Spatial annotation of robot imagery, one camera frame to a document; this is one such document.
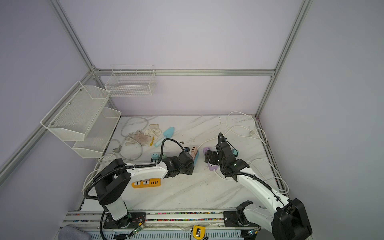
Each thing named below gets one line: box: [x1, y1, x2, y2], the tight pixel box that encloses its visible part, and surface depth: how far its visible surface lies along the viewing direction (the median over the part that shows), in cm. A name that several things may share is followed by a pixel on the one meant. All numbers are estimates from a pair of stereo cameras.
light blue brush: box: [154, 127, 175, 148], surface depth 112 cm
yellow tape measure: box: [193, 225, 206, 240], surface depth 71 cm
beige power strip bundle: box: [125, 124, 162, 146], surface depth 108 cm
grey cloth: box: [58, 225, 91, 240], surface depth 69 cm
